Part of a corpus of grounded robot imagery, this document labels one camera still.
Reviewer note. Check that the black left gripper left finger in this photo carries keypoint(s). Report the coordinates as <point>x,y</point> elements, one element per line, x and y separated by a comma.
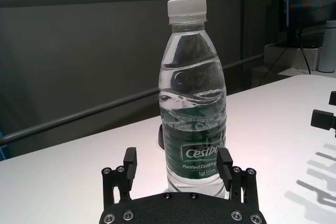
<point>130,171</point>

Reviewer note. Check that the clear water bottle green label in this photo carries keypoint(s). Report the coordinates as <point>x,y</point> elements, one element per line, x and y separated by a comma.
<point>191,103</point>

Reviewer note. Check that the white thermos flask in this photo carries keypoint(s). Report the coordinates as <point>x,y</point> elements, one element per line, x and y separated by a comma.
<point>327,48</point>

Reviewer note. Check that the grey vertical post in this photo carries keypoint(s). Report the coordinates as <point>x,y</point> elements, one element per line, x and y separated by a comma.
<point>246,37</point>

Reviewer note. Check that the white box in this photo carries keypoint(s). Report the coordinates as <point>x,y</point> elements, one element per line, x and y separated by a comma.
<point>286,58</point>

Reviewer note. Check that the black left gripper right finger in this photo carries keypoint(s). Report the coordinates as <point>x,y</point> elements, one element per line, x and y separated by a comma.
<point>223,171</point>

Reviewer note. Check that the blue vertical post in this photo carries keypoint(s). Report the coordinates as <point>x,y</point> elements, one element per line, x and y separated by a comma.
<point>2,148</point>

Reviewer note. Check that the thin grey horizontal rail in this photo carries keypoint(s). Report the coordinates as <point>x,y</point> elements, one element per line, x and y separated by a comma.
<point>78,113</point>

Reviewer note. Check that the green YES button black base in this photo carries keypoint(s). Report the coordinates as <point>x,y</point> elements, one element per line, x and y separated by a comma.
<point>160,137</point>

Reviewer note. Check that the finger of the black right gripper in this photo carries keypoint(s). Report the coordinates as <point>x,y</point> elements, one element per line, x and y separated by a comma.
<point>333,98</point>
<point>323,119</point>

